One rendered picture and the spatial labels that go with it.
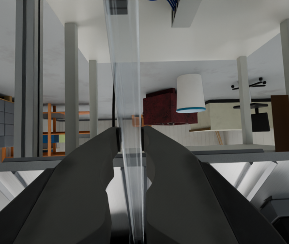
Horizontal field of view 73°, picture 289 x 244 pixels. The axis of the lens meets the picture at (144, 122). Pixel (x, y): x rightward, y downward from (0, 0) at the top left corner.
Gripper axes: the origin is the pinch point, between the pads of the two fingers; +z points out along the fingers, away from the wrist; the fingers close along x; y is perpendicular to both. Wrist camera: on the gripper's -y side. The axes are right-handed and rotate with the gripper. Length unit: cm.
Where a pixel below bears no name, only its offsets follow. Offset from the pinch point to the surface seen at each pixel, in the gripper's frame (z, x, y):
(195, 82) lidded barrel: 281, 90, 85
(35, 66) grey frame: 32.2, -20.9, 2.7
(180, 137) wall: 805, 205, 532
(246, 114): 62, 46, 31
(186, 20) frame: 44.2, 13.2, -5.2
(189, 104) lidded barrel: 261, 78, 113
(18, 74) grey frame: 30.7, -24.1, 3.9
